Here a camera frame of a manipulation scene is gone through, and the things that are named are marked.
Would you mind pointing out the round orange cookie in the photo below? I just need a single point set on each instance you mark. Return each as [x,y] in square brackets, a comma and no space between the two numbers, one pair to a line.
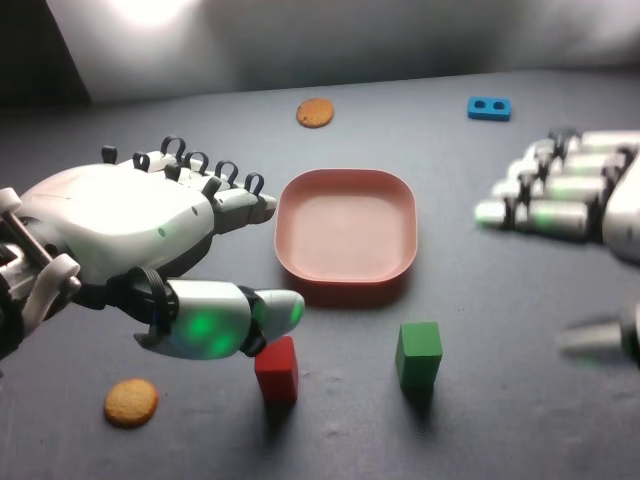
[315,113]
[131,402]

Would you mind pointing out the blue two-hole brick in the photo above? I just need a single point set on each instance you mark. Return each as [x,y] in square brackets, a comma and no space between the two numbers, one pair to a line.
[489,112]

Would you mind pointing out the grey table cloth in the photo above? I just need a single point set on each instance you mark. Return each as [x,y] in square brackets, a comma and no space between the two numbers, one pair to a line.
[500,425]

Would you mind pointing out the green cube block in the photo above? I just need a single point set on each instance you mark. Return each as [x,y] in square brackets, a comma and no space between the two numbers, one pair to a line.
[417,365]

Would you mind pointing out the red rectangular block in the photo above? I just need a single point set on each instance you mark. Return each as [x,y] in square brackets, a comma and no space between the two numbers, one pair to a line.
[277,380]

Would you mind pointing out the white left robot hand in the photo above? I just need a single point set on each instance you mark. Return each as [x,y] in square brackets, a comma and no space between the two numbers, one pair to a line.
[125,215]

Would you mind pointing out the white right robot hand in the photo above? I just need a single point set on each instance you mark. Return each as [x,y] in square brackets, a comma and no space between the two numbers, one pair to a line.
[565,215]

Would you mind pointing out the pink square tray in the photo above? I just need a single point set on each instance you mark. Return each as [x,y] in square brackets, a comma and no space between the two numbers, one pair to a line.
[345,230]

